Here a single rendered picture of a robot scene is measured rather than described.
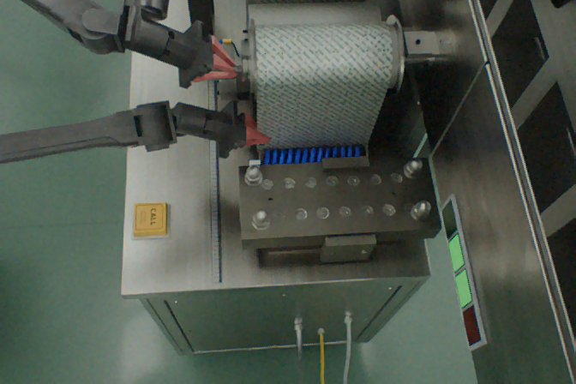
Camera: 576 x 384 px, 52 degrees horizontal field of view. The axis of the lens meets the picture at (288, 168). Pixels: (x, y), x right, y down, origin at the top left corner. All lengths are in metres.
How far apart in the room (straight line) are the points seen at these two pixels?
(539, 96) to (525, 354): 0.34
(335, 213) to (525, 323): 0.48
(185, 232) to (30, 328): 1.10
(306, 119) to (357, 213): 0.22
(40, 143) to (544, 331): 0.79
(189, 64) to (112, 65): 1.70
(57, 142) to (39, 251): 1.36
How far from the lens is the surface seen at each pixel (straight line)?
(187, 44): 1.00
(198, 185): 1.35
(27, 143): 1.04
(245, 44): 1.07
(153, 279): 1.29
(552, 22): 0.77
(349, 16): 1.19
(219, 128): 1.13
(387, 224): 1.20
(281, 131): 1.18
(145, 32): 0.96
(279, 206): 1.19
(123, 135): 1.06
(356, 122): 1.18
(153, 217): 1.31
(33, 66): 2.78
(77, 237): 2.35
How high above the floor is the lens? 2.13
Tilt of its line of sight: 64 degrees down
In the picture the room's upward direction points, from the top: 7 degrees clockwise
